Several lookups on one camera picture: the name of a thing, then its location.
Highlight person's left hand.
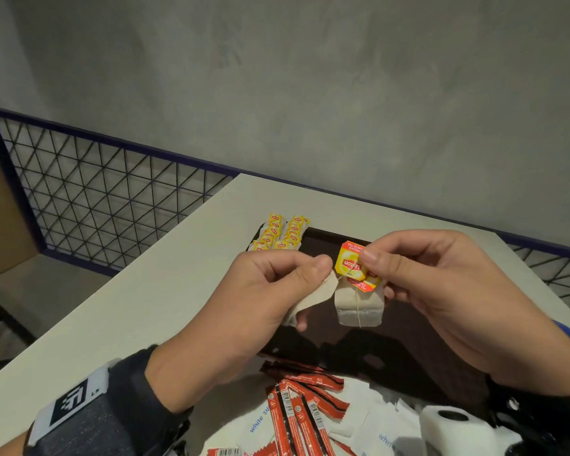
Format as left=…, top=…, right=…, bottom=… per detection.
left=144, top=250, right=334, bottom=415

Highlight person's right hand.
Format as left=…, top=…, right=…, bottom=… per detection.
left=358, top=229, right=570, bottom=397

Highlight black left wrist band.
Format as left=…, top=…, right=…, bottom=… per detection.
left=23, top=345, right=193, bottom=456

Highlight brown plastic tray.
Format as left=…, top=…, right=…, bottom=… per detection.
left=249, top=225, right=493, bottom=407

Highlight person's left forearm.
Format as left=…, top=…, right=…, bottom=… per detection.
left=0, top=431, right=29, bottom=456

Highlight black metal table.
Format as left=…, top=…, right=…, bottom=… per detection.
left=0, top=289, right=37, bottom=376

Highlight red Nescafe coffee sachets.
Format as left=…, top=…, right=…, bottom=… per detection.
left=206, top=358, right=352, bottom=456

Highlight cardboard box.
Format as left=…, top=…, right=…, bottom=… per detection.
left=0, top=151, right=39, bottom=283

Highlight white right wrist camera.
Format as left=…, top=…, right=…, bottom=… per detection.
left=417, top=405, right=523, bottom=456

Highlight white sugar sachets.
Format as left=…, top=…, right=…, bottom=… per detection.
left=204, top=374, right=457, bottom=456

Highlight white tea bag yellow tag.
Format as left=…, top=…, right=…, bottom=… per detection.
left=334, top=270, right=386, bottom=328
left=282, top=240, right=367, bottom=328

